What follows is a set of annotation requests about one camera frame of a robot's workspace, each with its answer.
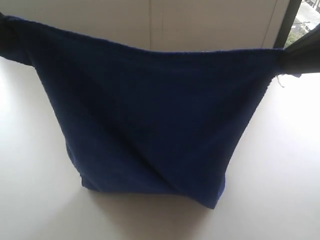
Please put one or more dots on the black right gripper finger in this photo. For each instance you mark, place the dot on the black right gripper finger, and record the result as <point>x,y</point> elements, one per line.
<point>303,56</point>

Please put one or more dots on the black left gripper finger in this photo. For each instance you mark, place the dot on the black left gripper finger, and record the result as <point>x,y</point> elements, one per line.
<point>10,45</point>

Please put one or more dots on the blue microfiber towel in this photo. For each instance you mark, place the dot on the blue microfiber towel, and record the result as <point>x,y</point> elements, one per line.
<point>137,121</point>

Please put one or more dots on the dark window frame post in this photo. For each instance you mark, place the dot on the dark window frame post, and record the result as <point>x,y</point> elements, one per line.
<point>287,22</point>

